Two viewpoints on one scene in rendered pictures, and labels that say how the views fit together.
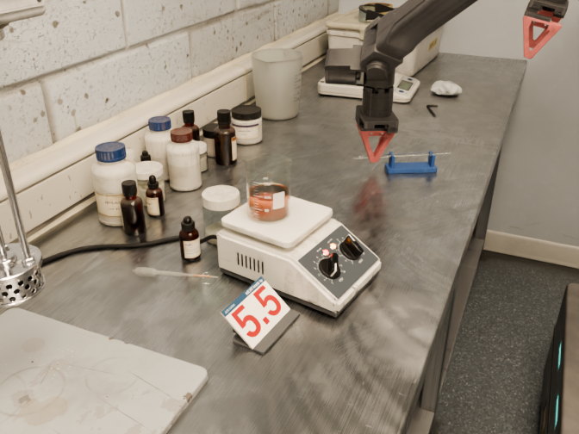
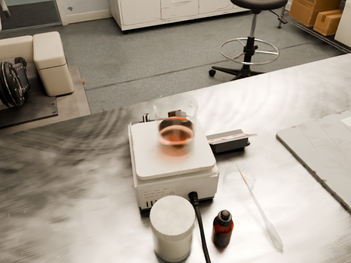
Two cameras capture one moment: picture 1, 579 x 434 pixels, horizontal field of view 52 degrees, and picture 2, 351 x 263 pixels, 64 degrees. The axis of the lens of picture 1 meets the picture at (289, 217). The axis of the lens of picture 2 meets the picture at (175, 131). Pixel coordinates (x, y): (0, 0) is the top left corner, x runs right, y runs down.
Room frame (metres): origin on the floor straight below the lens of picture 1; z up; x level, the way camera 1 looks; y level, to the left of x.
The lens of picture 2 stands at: (0.96, 0.25, 1.15)
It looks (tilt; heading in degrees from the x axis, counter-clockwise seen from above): 42 degrees down; 225
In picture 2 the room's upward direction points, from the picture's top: 1 degrees counter-clockwise
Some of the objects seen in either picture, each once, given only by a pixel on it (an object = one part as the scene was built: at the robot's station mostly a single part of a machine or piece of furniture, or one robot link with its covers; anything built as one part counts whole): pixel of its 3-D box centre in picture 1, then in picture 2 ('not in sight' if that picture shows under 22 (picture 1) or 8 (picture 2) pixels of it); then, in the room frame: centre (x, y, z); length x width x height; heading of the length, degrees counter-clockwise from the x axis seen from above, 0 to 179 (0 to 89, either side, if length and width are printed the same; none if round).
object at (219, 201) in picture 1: (221, 215); (173, 229); (0.82, 0.11, 0.79); 0.06 x 0.06 x 0.08
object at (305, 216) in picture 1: (277, 216); (170, 144); (0.74, 0.02, 0.83); 0.12 x 0.12 x 0.01; 56
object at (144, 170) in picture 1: (148, 183); not in sight; (0.96, 0.25, 0.78); 0.06 x 0.06 x 0.07
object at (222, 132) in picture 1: (225, 137); not in sight; (1.14, 0.13, 0.80); 0.04 x 0.04 x 0.11
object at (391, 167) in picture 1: (411, 161); not in sight; (1.09, -0.24, 0.77); 0.10 x 0.03 x 0.04; 93
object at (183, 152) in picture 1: (183, 158); not in sight; (1.02, 0.20, 0.80); 0.06 x 0.06 x 0.11
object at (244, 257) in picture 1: (292, 248); (168, 152); (0.73, 0.00, 0.79); 0.22 x 0.13 x 0.08; 56
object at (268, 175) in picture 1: (266, 189); (176, 129); (0.74, 0.03, 0.88); 0.07 x 0.06 x 0.08; 72
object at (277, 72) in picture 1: (279, 83); not in sight; (1.46, 0.03, 0.82); 0.18 x 0.13 x 0.15; 163
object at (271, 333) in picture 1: (261, 313); (227, 136); (0.60, 0.03, 0.77); 0.09 x 0.06 x 0.04; 150
